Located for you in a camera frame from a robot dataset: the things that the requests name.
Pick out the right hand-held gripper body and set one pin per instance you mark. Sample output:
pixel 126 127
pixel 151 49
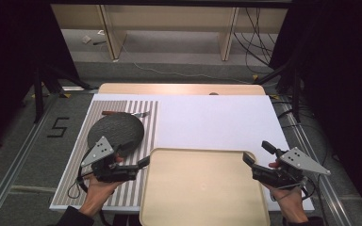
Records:
pixel 298 161

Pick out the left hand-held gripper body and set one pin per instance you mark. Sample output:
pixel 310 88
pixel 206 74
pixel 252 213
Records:
pixel 100 150

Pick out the dark grey round plate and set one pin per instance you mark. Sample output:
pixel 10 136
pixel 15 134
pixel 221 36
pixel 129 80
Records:
pixel 116 128

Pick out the beige plastic tray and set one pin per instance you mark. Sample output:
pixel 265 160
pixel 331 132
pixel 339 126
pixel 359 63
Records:
pixel 201 188

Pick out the person's right hand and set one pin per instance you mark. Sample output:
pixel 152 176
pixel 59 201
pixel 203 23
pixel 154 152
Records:
pixel 290 202

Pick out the person's left hand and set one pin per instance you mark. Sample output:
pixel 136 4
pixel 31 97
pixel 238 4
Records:
pixel 97 194

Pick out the grey striped placemat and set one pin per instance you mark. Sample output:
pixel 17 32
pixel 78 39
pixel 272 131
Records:
pixel 75 157

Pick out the white table board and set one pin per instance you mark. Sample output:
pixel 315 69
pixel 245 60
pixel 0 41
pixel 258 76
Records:
pixel 217 122

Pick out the black metal stand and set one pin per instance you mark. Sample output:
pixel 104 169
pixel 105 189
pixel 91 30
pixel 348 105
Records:
pixel 38 97
pixel 296 94

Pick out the wooden table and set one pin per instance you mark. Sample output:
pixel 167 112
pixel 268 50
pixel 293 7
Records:
pixel 169 88

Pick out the black curtain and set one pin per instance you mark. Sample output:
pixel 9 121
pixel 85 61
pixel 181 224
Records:
pixel 12 47
pixel 342 78

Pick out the black pen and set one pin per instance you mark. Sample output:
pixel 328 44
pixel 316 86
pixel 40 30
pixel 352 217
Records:
pixel 99 42

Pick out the small white floor scrap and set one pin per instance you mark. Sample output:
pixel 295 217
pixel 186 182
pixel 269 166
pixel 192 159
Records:
pixel 86 39

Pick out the light wooden shelf unit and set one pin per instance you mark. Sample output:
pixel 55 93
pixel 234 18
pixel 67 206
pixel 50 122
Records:
pixel 169 17

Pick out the aluminium floor rail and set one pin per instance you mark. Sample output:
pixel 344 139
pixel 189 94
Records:
pixel 15 166
pixel 320 185

